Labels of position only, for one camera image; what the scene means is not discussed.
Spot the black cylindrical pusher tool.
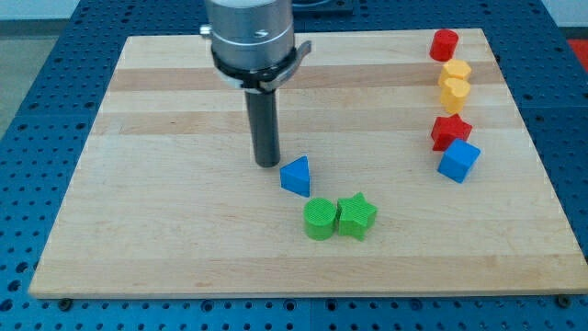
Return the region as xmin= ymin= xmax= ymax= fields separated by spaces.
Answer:
xmin=245 ymin=91 xmax=280 ymax=167

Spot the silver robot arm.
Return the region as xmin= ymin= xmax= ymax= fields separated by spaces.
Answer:
xmin=200 ymin=0 xmax=311 ymax=167

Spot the blue cube block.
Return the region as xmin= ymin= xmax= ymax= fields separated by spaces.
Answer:
xmin=437 ymin=139 xmax=481 ymax=183

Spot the blue triangle block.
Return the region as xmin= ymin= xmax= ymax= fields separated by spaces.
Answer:
xmin=279 ymin=155 xmax=311 ymax=198

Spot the green cylinder block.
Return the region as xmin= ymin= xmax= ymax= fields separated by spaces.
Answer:
xmin=303 ymin=198 xmax=337 ymax=241

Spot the wooden board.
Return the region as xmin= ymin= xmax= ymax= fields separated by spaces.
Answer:
xmin=29 ymin=29 xmax=587 ymax=299

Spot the green star block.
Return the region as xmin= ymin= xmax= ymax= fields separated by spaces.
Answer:
xmin=337 ymin=192 xmax=378 ymax=241

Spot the red star block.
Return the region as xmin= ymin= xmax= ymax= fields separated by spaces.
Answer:
xmin=431 ymin=114 xmax=472 ymax=151

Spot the yellow heart block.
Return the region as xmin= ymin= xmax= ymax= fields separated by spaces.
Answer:
xmin=440 ymin=77 xmax=471 ymax=114

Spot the red cylinder block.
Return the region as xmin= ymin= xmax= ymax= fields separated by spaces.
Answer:
xmin=429 ymin=29 xmax=459 ymax=62

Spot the yellow hexagon block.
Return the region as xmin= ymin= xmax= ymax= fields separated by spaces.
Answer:
xmin=437 ymin=59 xmax=472 ymax=86

